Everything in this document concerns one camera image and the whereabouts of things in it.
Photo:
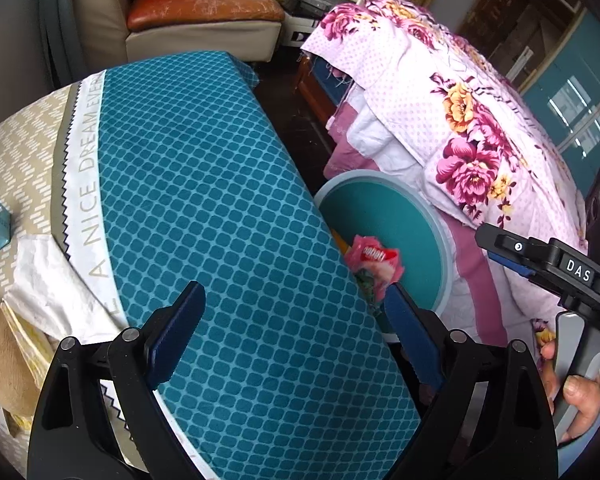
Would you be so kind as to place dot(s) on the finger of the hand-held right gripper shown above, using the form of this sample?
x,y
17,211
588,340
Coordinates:
x,y
517,247

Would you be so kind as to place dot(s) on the floral quilt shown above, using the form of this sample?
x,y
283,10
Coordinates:
x,y
430,85

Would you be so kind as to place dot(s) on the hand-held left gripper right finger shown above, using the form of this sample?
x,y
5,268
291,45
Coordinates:
x,y
410,330

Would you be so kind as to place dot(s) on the pink white bed sheet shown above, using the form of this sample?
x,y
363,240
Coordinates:
x,y
485,300

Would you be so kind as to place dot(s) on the teal round bin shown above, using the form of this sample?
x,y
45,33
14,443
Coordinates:
x,y
405,210

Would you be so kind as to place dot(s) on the orange seat cushion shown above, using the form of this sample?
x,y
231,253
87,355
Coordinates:
x,y
205,7

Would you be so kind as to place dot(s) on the grey blue curtain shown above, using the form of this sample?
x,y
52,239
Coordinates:
x,y
62,20

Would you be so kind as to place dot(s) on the dark wooden cabinet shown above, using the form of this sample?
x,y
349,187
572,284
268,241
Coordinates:
x,y
515,25

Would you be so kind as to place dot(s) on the white tissue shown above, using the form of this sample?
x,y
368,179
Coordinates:
x,y
55,280

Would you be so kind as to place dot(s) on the person's right hand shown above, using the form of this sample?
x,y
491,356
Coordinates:
x,y
585,402

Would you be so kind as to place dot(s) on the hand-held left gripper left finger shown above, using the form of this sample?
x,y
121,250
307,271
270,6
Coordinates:
x,y
177,330

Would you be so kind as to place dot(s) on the teal wardrobe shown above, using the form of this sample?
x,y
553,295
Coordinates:
x,y
575,90

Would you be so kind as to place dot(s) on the beige armchair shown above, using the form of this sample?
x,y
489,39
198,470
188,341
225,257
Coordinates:
x,y
180,42

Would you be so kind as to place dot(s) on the white low cabinet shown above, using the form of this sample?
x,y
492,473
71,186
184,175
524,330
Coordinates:
x,y
300,27

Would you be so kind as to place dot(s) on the pink snack packet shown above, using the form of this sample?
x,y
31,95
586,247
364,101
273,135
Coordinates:
x,y
372,255

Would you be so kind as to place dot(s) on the wooden bed frame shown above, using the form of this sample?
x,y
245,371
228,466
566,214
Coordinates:
x,y
315,90

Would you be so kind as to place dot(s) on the teal and beige tablecloth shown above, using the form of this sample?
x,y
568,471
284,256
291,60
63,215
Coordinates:
x,y
205,185

